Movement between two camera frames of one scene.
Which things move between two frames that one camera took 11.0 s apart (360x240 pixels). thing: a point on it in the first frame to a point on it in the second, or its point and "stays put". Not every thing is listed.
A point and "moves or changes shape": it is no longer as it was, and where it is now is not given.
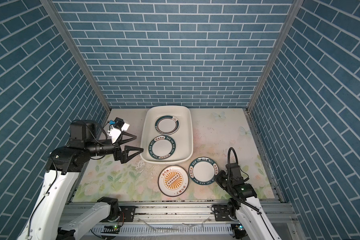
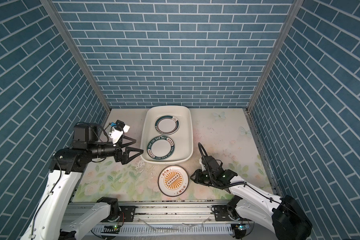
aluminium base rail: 185,221 stays put
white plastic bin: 182,138 stays put
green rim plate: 203,170 moves or changes shape
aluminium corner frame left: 53,12 stays put
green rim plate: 167,125 stays put
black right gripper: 220,175 to 197,177
